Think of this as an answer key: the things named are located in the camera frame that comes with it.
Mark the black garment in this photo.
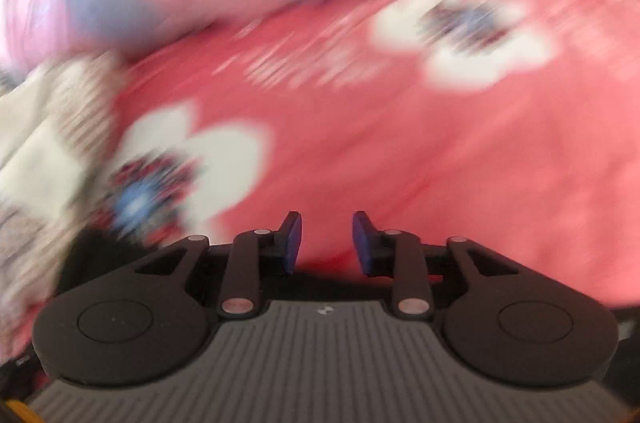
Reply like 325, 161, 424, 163
0, 225, 640, 399

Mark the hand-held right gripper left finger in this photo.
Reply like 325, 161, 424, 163
132, 211, 304, 320

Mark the pink floral blanket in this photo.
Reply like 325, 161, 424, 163
0, 0, 640, 354

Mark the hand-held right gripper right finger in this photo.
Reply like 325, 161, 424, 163
352, 211, 524, 320

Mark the houndstooth coat with white fleece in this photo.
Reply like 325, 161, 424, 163
0, 53, 131, 344

